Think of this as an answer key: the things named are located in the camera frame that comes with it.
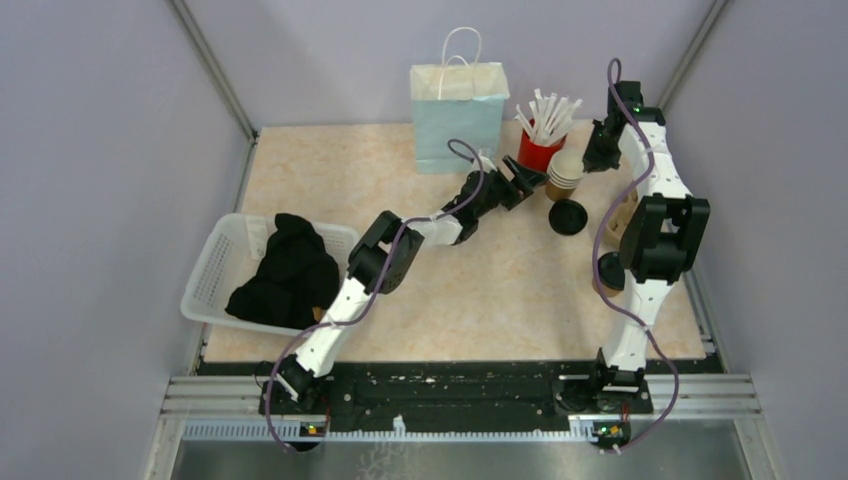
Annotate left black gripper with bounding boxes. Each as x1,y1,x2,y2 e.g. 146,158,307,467
474,155,547,219

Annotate black plastic cup lid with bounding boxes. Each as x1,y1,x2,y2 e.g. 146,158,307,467
596,251,625,283

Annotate brown paper coffee cup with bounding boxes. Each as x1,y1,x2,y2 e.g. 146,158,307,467
591,278,625,297

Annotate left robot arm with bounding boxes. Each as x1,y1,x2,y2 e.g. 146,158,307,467
272,156,548,414

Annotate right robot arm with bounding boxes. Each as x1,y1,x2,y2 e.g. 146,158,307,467
583,80,710,412

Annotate red ribbed straw cup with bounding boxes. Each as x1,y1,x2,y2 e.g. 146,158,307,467
517,131,567,173

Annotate stacked brown paper cups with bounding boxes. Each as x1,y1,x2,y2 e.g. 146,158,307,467
545,146,585,202

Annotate stack of black lids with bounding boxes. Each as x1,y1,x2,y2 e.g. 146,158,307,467
548,199,588,236

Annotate white wrapped straws bundle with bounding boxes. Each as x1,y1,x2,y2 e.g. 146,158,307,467
515,89,583,147

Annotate cardboard cup carrier tray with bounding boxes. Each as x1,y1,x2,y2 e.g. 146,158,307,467
603,190,639,250

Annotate light blue paper bag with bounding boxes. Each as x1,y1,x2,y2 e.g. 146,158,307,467
409,26,510,174

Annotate black cloth in basket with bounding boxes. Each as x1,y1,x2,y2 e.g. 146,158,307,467
225,213,340,330

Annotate clear plastic basket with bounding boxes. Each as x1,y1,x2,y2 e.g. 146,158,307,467
180,212,362,338

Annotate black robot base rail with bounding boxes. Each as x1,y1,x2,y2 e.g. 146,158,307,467
195,358,723,439

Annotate white toothed cable rail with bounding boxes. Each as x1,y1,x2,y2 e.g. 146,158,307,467
182,416,597,443

